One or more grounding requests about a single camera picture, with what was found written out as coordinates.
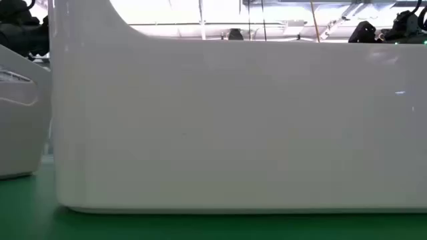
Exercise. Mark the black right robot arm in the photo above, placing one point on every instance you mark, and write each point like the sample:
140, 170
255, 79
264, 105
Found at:
423, 23

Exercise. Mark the light grey plastic bin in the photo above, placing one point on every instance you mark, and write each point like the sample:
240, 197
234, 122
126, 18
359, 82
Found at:
20, 133

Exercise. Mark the white plastic bin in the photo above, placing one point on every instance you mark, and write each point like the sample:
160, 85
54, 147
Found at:
233, 133

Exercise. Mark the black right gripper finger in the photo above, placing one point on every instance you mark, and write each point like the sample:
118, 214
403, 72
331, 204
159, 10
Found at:
365, 33

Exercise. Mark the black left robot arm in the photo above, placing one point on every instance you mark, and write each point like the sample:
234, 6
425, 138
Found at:
13, 10

